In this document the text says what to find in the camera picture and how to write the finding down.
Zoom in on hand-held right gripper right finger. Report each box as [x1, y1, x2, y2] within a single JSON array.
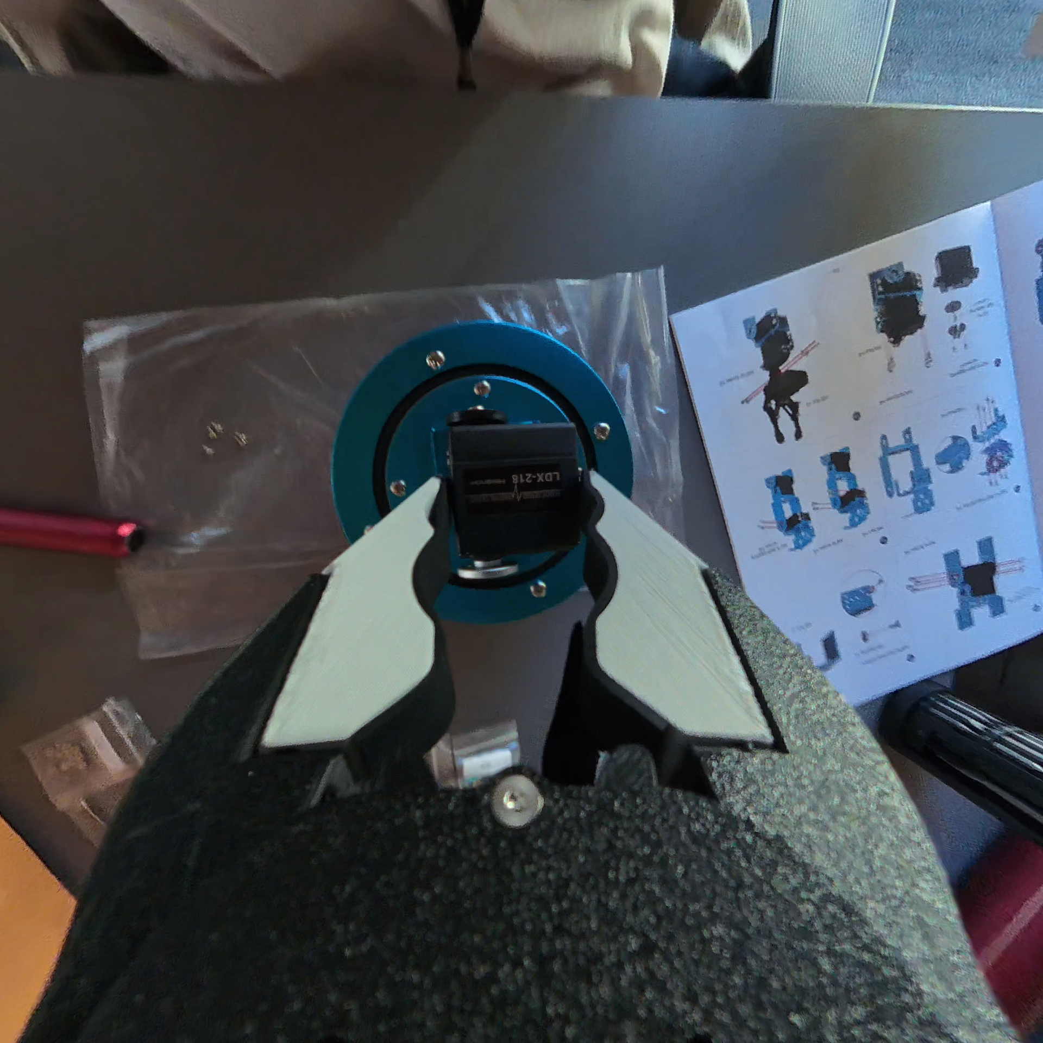
[[542, 473, 787, 795]]

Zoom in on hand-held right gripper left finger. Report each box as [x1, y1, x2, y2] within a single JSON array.
[[259, 476, 457, 795]]

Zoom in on teal round robot base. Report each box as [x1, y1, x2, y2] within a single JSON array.
[[330, 322, 635, 627]]

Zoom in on black servo with silver horn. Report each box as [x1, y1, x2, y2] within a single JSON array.
[[447, 407, 586, 583]]

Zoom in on orange and white cardboard box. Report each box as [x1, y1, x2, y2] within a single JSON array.
[[0, 815, 78, 1020]]

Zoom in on grey desk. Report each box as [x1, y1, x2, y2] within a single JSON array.
[[0, 69, 1043, 897]]

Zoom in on white instruction booklet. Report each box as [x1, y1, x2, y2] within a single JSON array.
[[668, 181, 1043, 706]]

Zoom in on spread of hardware bags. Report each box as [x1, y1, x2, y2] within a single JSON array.
[[20, 696, 523, 844]]

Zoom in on black screwdriver bit holder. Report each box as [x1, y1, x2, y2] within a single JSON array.
[[880, 683, 1043, 844]]

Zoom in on red pen screwdriver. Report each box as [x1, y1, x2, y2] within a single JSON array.
[[0, 507, 148, 559]]

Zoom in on red metal tube case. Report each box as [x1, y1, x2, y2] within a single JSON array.
[[957, 835, 1043, 1011]]

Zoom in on white mesh office chair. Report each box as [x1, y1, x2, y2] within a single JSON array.
[[770, 0, 897, 103]]

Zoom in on black chest harness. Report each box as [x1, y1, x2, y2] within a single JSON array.
[[452, 0, 482, 89]]

